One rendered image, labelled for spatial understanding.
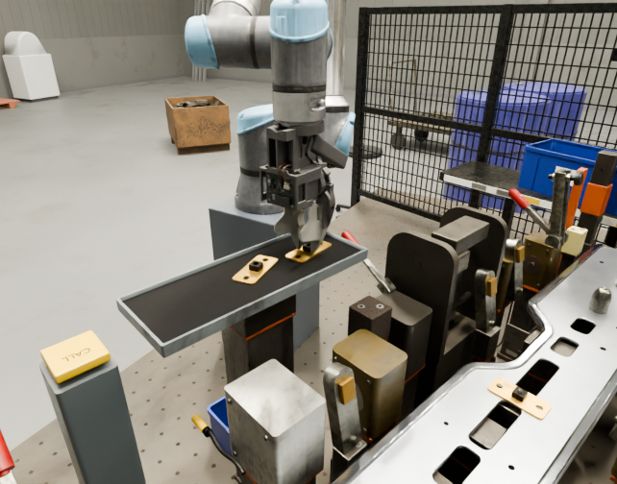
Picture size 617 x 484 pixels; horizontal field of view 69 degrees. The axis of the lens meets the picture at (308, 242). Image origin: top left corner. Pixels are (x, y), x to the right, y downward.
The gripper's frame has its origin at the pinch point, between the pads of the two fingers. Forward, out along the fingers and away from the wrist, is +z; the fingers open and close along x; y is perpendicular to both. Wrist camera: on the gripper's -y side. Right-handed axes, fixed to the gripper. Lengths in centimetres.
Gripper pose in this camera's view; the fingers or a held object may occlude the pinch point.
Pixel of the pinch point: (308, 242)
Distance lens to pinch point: 74.8
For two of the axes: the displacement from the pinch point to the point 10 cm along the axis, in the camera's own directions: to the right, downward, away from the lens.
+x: 7.9, 2.7, -5.5
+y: -6.2, 3.5, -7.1
